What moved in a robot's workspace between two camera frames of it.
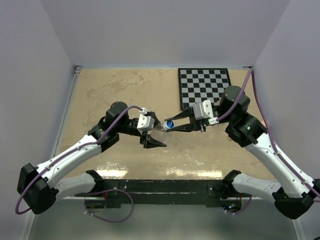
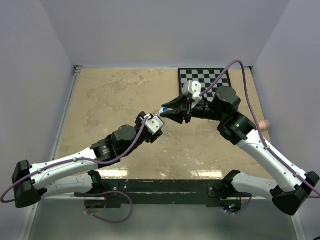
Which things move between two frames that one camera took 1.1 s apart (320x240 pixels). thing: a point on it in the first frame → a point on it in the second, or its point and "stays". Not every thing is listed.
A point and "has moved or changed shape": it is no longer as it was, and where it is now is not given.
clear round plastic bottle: [158, 132] has moved or changed shape
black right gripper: [196, 126] → [180, 102]
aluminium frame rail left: [65, 109] stays
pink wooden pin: [266, 122] stays
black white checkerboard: [198, 84] stays
